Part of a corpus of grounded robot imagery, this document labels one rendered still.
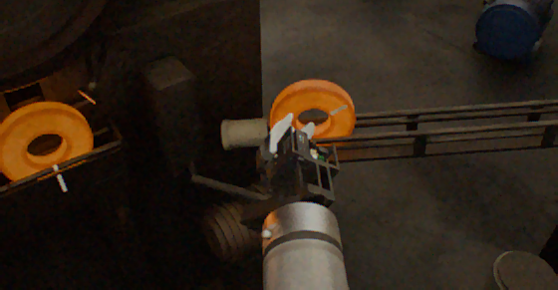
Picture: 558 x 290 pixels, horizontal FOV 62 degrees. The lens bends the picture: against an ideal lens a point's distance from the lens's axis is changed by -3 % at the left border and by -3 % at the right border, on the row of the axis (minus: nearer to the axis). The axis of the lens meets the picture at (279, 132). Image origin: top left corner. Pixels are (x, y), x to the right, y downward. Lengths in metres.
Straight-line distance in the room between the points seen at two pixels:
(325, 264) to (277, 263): 0.05
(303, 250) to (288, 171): 0.14
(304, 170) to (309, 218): 0.09
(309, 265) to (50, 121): 0.52
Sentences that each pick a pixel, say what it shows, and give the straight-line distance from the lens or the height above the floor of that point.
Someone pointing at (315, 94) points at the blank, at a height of 0.77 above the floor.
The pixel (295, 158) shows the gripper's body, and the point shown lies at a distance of 0.60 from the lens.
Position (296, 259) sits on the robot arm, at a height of 0.86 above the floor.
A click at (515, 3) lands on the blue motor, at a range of 2.47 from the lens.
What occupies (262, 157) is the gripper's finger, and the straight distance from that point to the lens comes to 0.66.
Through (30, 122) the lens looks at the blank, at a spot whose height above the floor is 0.80.
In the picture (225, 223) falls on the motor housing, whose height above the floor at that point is 0.53.
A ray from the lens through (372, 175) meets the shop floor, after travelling 1.82.
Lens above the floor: 1.28
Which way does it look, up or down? 41 degrees down
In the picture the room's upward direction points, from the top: straight up
